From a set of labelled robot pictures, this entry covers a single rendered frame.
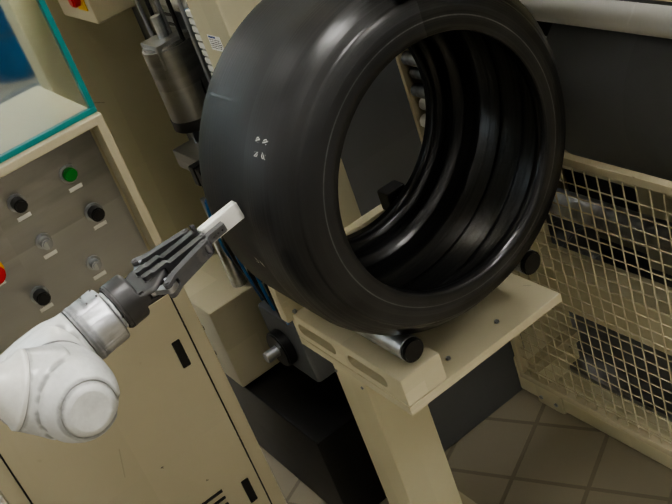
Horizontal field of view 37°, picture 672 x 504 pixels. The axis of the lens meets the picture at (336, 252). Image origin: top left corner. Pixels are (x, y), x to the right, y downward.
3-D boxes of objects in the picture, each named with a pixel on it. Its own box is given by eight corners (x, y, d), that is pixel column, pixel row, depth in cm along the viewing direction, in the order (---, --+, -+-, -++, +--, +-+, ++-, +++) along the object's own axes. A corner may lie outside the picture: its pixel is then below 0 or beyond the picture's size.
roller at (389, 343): (316, 280, 198) (307, 301, 198) (299, 273, 195) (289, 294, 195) (429, 342, 170) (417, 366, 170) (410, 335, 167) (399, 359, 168)
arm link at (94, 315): (52, 303, 145) (86, 277, 146) (87, 346, 150) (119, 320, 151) (75, 324, 138) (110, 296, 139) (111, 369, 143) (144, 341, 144)
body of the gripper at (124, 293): (110, 301, 140) (162, 259, 143) (88, 282, 147) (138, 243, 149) (138, 338, 144) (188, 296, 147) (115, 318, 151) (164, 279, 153)
